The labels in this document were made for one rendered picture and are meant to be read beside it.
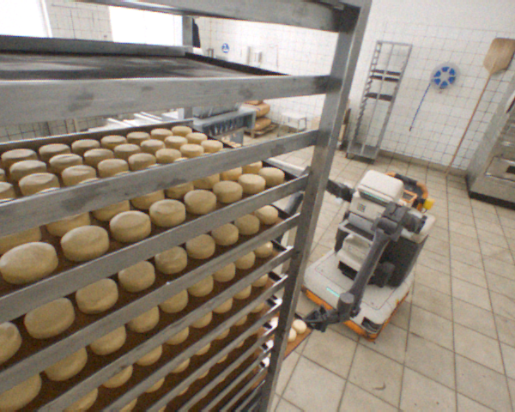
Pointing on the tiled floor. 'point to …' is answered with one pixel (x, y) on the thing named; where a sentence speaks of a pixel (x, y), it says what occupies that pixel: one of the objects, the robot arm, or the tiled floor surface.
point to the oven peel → (495, 57)
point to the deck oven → (506, 148)
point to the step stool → (293, 122)
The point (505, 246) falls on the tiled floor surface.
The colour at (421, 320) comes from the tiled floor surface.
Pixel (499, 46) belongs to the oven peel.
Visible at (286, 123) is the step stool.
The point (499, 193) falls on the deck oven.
